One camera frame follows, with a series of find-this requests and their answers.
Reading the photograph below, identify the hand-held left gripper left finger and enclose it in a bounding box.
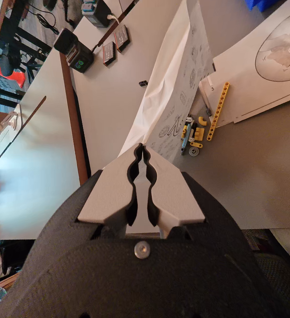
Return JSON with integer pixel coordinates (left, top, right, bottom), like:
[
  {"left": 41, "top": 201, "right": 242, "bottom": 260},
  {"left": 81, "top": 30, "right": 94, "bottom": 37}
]
[{"left": 77, "top": 143, "right": 143, "bottom": 239}]

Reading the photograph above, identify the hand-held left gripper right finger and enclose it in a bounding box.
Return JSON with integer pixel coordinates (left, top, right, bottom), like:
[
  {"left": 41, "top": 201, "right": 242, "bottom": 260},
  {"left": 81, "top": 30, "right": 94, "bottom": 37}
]
[{"left": 143, "top": 146, "right": 206, "bottom": 239}]

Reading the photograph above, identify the long yellow lego beam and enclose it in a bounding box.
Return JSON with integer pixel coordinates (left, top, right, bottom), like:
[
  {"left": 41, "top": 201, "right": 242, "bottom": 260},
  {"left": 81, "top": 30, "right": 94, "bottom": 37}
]
[{"left": 207, "top": 82, "right": 230, "bottom": 141}]

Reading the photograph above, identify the large printed paper bag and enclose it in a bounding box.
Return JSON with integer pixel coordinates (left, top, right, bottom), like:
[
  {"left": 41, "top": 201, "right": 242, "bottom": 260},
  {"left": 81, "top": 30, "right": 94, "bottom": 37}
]
[{"left": 118, "top": 0, "right": 216, "bottom": 163}]

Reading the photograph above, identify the grey lego sword blade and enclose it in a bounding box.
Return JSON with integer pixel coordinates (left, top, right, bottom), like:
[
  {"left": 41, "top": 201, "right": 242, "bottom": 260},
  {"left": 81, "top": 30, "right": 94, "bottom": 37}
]
[{"left": 204, "top": 94, "right": 213, "bottom": 117}]

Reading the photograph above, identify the lego instruction booklet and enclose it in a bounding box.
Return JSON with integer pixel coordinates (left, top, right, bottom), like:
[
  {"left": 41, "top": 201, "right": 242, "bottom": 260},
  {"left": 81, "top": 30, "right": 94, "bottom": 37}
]
[{"left": 198, "top": 2, "right": 290, "bottom": 124}]

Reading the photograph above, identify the white table brown edge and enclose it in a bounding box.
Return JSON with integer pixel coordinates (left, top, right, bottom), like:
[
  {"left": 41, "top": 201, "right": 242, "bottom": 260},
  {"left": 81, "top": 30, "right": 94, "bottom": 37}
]
[{"left": 0, "top": 47, "right": 88, "bottom": 240}]

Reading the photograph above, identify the black power charger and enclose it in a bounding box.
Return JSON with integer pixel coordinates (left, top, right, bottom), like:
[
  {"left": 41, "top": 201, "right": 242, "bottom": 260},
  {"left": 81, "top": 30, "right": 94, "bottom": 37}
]
[{"left": 82, "top": 0, "right": 116, "bottom": 28}]

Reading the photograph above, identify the large blue storage bin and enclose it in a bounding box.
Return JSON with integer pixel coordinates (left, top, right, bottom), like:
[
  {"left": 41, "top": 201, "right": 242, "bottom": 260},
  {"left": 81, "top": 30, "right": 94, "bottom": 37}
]
[{"left": 244, "top": 0, "right": 290, "bottom": 13}]

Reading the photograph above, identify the black desk frame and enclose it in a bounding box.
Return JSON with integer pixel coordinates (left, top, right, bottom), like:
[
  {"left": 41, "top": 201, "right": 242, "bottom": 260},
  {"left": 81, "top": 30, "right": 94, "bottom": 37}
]
[{"left": 0, "top": 0, "right": 52, "bottom": 107}]

